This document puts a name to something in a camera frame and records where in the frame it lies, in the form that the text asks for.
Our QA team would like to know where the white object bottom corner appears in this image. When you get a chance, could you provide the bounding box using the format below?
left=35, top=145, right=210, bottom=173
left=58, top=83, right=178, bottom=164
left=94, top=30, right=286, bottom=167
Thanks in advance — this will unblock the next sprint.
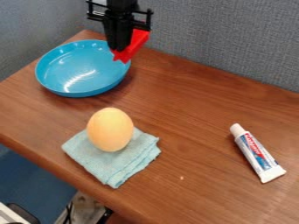
left=0, top=202, right=42, bottom=224

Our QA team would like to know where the light blue folded cloth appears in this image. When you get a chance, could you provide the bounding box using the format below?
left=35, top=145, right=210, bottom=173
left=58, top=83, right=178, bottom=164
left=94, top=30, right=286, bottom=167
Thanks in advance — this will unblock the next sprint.
left=62, top=129, right=162, bottom=189

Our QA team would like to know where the blue plate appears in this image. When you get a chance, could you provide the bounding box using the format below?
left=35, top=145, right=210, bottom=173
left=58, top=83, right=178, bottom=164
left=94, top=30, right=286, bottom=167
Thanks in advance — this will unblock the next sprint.
left=35, top=39, right=131, bottom=98

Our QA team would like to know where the grey bag under table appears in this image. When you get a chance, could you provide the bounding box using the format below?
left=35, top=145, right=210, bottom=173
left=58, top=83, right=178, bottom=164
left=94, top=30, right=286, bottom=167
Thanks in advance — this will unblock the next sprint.
left=54, top=191, right=115, bottom=224

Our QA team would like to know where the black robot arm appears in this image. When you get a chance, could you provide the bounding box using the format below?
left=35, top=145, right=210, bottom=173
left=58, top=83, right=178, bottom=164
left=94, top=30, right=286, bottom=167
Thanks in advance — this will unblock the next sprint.
left=86, top=0, right=154, bottom=52

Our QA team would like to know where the white toothpaste tube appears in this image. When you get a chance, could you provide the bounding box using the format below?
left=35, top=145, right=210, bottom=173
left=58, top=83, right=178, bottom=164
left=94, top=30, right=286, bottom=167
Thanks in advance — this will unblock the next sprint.
left=230, top=123, right=286, bottom=184

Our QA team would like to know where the orange egg-shaped object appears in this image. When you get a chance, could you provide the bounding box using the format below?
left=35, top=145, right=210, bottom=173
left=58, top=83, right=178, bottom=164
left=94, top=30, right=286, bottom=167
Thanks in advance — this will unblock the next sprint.
left=87, top=108, right=135, bottom=152

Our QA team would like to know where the red plastic block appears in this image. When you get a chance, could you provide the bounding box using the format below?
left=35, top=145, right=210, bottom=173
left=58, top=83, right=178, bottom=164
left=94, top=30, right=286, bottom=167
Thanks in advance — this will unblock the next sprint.
left=111, top=29, right=150, bottom=64

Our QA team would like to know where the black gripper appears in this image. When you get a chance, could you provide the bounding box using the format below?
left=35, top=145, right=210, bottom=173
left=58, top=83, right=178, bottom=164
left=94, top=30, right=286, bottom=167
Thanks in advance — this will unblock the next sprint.
left=86, top=0, right=154, bottom=52

